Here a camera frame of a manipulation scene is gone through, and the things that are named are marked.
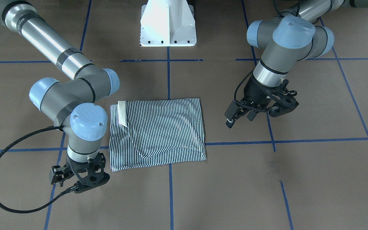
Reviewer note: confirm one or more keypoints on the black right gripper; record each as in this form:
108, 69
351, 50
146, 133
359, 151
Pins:
57, 172

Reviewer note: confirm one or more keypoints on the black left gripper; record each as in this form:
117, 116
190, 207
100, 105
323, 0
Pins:
255, 90

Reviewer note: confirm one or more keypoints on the blue white striped polo shirt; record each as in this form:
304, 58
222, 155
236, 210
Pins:
147, 133

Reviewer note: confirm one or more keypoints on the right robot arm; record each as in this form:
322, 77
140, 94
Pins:
72, 105

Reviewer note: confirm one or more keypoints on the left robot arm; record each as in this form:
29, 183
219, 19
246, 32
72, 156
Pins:
289, 37

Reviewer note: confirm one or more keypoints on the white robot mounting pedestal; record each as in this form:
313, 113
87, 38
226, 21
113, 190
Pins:
168, 23

